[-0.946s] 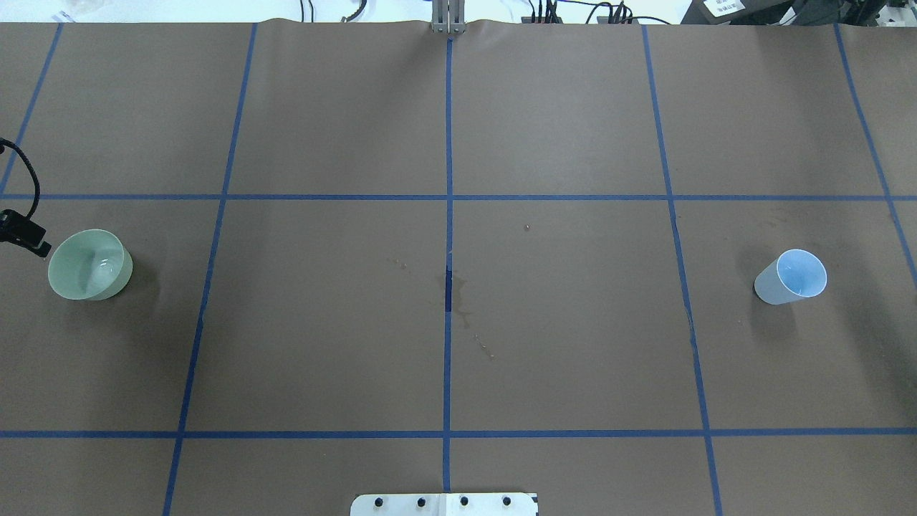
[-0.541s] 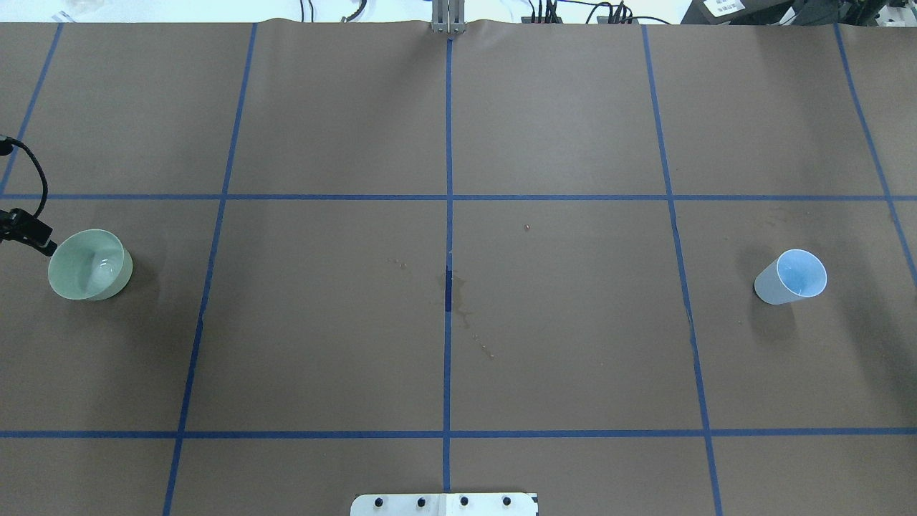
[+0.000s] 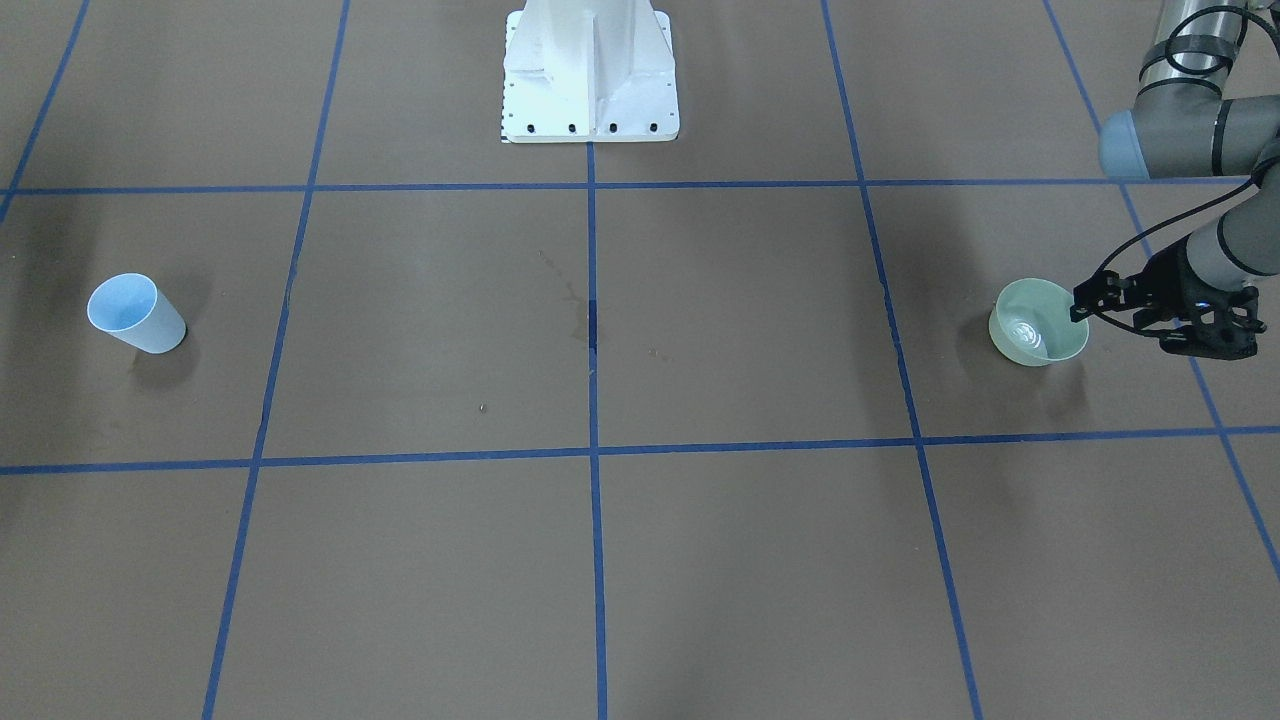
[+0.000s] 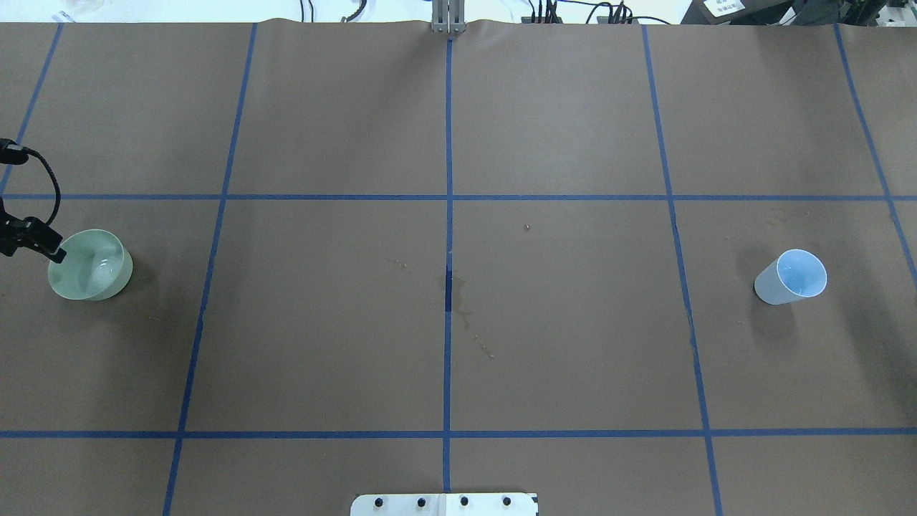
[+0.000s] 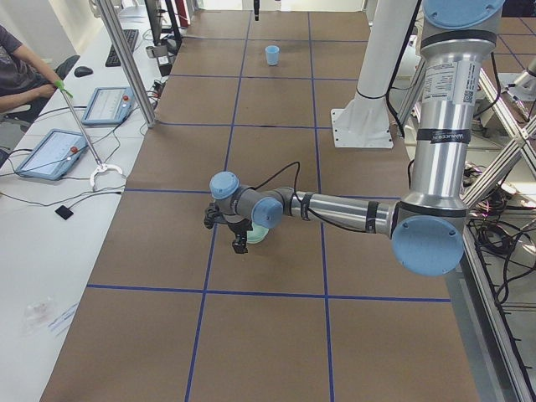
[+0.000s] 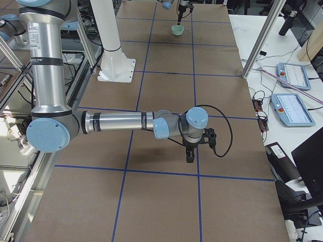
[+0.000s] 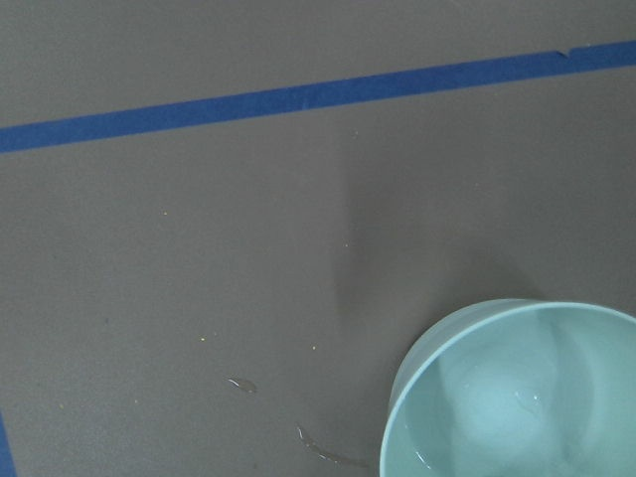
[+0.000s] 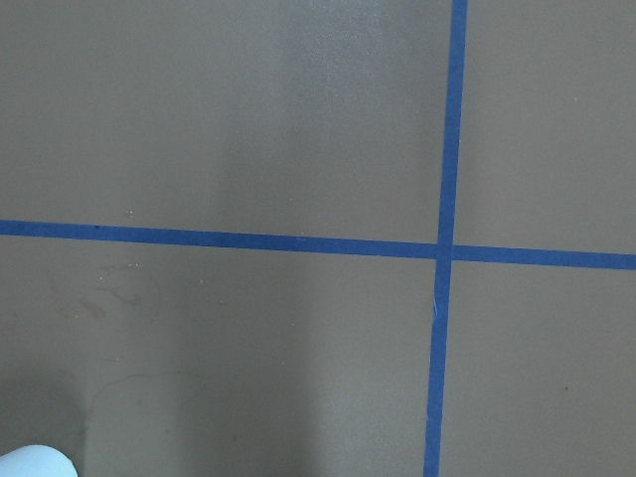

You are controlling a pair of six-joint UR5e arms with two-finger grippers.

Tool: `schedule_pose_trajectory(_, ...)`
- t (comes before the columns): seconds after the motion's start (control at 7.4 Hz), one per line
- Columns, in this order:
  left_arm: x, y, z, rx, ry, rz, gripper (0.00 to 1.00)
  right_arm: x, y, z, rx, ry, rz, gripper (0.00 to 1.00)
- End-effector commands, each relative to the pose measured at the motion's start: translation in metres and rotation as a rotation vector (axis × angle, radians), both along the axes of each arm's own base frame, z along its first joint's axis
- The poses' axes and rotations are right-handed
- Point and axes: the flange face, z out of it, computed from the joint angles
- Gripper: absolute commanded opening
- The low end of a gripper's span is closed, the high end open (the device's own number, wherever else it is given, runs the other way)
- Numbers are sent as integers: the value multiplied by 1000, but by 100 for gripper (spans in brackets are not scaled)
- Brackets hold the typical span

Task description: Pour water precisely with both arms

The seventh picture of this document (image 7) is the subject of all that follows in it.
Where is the light green ceramic bowl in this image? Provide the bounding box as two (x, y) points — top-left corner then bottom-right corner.
(379, 299), (635, 476)

